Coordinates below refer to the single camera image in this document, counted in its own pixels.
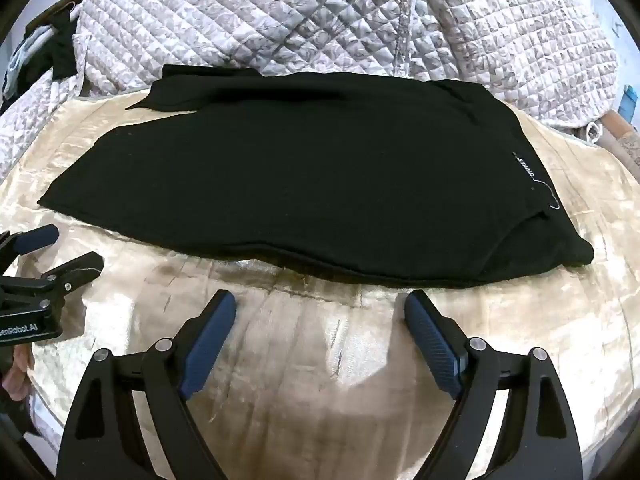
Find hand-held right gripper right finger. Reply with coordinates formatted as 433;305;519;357
404;290;583;480

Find beige satin blanket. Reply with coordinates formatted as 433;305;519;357
0;87;640;480

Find black pants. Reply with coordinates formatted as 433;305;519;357
37;64;595;290

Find quilted floral bedspread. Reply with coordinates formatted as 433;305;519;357
0;0;623;181

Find cardboard tube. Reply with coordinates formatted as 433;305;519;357
597;110;640;181

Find pile of dark clothes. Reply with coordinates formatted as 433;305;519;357
0;2;83;111

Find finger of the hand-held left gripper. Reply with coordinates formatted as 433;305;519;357
27;252;105;288
0;225;60;257

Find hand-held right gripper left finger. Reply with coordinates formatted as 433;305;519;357
57;289;237;480

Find person's left hand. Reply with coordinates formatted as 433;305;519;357
0;347;36;402

